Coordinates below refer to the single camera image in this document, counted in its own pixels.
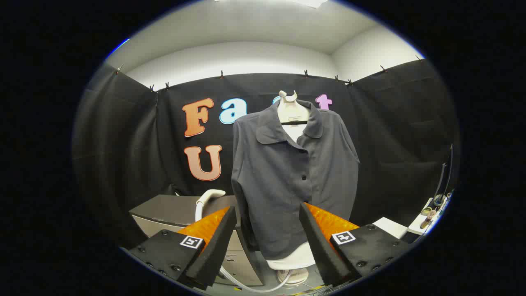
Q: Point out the row of black clips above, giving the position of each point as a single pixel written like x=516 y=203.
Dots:
x=222 y=74

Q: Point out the dark grey button shirt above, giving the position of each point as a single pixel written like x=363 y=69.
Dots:
x=279 y=172

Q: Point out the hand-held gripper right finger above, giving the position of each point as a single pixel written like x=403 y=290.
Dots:
x=314 y=234

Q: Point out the white mannequin torso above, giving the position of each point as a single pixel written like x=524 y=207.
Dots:
x=291 y=111

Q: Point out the small brown tool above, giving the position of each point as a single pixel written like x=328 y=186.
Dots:
x=427 y=218

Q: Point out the grey cabinet with dark top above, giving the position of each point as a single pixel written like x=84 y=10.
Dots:
x=164 y=209

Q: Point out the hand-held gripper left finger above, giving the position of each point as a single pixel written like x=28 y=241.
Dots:
x=224 y=234

